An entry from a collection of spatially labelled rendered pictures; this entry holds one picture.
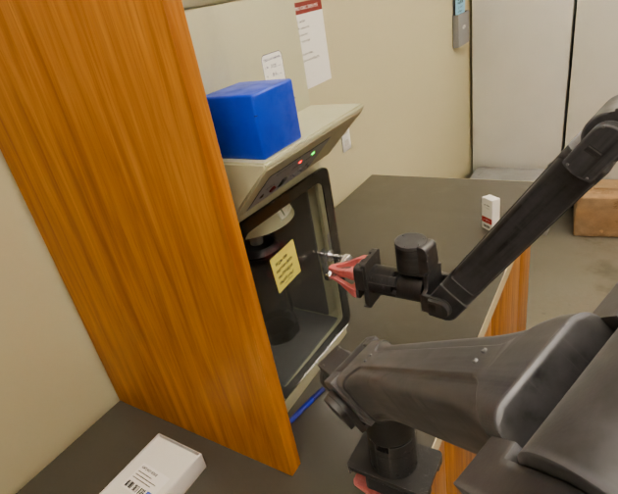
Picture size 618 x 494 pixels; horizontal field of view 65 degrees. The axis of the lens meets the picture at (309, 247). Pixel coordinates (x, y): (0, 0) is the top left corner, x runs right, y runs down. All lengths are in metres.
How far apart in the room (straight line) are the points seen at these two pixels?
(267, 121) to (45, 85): 0.33
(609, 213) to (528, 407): 3.39
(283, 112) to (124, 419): 0.79
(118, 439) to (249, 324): 0.53
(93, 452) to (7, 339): 0.29
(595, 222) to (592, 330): 3.39
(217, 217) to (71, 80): 0.28
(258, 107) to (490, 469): 0.56
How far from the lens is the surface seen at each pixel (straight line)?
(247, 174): 0.70
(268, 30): 0.89
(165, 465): 1.02
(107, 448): 1.17
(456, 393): 0.24
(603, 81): 3.70
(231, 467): 1.02
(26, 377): 1.15
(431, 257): 0.85
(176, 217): 0.71
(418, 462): 0.65
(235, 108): 0.69
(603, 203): 3.55
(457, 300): 0.84
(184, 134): 0.63
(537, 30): 3.67
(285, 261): 0.91
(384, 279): 0.91
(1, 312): 1.09
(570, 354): 0.21
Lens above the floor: 1.71
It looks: 28 degrees down
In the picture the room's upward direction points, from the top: 11 degrees counter-clockwise
